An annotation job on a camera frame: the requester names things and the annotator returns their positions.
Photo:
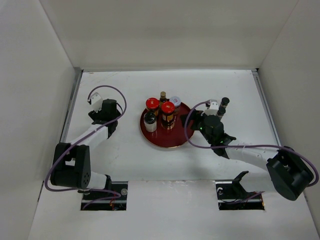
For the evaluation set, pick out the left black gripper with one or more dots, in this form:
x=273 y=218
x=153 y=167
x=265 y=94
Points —
x=95 y=115

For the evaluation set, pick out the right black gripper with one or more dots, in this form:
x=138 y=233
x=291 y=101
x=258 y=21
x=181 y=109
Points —
x=196 y=115

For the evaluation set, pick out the black cap white shaker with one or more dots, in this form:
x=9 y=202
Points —
x=150 y=122

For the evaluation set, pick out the red lid sauce jar front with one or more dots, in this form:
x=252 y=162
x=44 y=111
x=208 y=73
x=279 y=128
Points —
x=152 y=104

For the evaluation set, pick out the red lid sauce jar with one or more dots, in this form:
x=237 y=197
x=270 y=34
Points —
x=167 y=115
x=152 y=104

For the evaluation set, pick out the white lid sauce jar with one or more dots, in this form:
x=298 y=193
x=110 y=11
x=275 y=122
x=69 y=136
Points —
x=177 y=104

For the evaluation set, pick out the red lid sauce jar back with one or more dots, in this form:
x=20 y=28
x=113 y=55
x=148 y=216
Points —
x=167 y=115

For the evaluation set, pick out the yellow label oil bottle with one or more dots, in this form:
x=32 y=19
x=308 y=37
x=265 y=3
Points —
x=163 y=97

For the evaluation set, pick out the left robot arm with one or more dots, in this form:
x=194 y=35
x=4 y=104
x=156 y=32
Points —
x=72 y=160

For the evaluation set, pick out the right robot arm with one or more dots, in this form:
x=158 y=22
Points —
x=290 y=173

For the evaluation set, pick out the black cap pepper shaker near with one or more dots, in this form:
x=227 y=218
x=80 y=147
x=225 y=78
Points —
x=221 y=112

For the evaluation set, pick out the black cap pepper shaker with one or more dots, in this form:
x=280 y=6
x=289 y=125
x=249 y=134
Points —
x=224 y=102
x=221 y=112

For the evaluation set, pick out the black cap pepper shaker far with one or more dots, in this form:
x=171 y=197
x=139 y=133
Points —
x=224 y=102

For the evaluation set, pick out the red round tray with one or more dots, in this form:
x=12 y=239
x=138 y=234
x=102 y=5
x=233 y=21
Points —
x=166 y=138

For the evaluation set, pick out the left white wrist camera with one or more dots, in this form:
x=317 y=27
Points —
x=96 y=102

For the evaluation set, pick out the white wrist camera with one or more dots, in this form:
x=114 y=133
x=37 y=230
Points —
x=212 y=107
x=96 y=102

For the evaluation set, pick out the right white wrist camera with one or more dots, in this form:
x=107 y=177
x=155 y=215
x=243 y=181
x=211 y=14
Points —
x=212 y=107

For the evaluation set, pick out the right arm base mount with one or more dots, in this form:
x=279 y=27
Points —
x=231 y=195

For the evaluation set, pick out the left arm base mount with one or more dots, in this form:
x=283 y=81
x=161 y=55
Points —
x=104 y=201

